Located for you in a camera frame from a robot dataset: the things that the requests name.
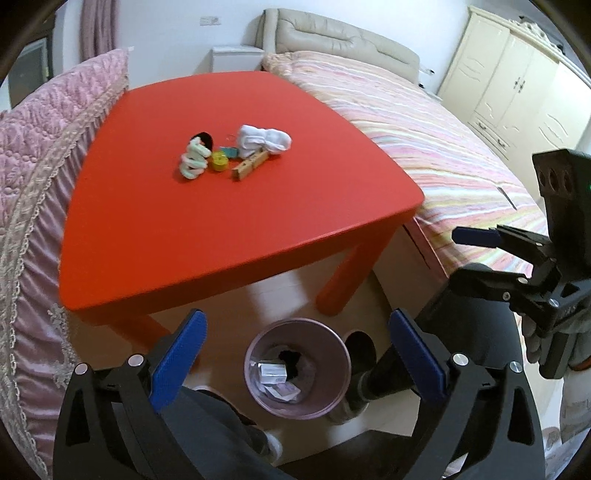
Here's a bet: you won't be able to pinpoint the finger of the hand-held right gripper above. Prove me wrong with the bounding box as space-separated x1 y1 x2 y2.
449 263 533 302
451 224 554 265

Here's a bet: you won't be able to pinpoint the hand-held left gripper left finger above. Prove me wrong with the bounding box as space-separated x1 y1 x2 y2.
53 308 208 480

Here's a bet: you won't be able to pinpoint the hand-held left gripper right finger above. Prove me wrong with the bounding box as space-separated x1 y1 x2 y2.
389 309 546 480

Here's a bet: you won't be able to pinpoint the person's right hand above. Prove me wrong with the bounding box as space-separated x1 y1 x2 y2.
522 315 546 366

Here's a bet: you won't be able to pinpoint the pink waste bin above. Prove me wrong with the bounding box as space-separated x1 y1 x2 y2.
244 318 352 420

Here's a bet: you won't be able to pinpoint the small white box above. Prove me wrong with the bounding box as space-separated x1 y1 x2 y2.
255 362 290 385

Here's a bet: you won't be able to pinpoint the bed with striped cover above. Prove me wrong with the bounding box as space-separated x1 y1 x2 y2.
261 51 555 278

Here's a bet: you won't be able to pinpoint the white shoe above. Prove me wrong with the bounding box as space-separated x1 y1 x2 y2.
264 431 284 463

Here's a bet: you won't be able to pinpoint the red table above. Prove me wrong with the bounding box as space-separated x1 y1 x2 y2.
59 71 426 370

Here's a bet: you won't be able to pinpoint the cream wardrobe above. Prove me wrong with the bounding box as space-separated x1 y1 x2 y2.
437 4 591 163

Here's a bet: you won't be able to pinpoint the wooden clothespin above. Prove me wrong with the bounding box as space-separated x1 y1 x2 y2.
231 150 270 182

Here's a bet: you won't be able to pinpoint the pink quilted lace cover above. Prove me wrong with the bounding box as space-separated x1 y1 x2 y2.
0 48 131 468

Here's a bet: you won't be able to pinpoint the white rolled socks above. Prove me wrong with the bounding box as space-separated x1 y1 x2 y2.
235 124 293 160

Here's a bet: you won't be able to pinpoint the beige padded headboard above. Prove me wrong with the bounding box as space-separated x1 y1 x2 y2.
262 7 421 85

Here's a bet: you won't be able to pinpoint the white nightstand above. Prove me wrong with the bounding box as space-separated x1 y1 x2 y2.
211 45 264 74

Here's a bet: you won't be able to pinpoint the pink curtain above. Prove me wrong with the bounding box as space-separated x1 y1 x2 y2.
81 0 122 62

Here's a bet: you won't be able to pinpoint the green white spiral hair tie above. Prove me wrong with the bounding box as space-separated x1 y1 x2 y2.
178 137 211 181

